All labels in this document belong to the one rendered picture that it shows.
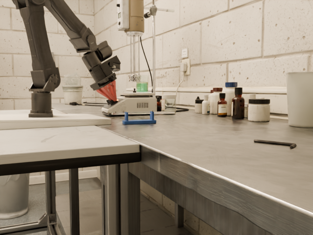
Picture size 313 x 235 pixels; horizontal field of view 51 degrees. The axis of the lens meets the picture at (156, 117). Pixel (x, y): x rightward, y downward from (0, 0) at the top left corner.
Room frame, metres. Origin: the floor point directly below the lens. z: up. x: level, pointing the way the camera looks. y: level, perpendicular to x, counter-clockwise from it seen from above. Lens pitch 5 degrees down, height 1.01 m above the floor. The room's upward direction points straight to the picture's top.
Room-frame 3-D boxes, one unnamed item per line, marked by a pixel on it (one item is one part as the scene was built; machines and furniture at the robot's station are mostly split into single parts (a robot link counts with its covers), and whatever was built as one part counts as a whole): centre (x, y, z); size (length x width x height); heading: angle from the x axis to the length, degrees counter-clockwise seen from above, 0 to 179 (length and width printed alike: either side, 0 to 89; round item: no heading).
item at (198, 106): (1.43, -0.19, 0.93); 0.05 x 0.05 x 0.06
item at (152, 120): (1.00, 0.05, 0.92); 0.10 x 0.03 x 0.04; 107
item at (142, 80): (1.34, 0.05, 1.02); 0.06 x 0.05 x 0.08; 79
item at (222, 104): (1.24, -0.25, 0.94); 0.04 x 0.04 x 0.09
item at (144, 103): (1.35, 0.10, 0.94); 0.22 x 0.13 x 0.08; 111
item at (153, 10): (1.81, 0.04, 1.41); 0.25 x 0.11 x 0.05; 115
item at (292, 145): (0.62, -0.23, 0.90); 0.09 x 0.03 x 0.01; 32
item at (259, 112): (1.07, -0.33, 0.94); 0.07 x 0.07 x 0.07
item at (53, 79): (1.09, 0.37, 1.02); 0.09 x 0.06 x 0.06; 55
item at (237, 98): (1.17, -0.29, 0.95); 0.04 x 0.04 x 0.11
